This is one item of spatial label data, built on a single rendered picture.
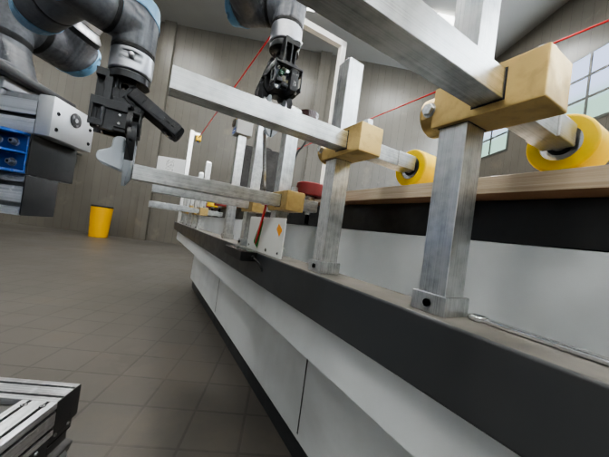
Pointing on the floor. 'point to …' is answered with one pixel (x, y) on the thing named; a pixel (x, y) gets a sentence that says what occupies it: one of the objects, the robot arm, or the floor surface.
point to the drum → (100, 220)
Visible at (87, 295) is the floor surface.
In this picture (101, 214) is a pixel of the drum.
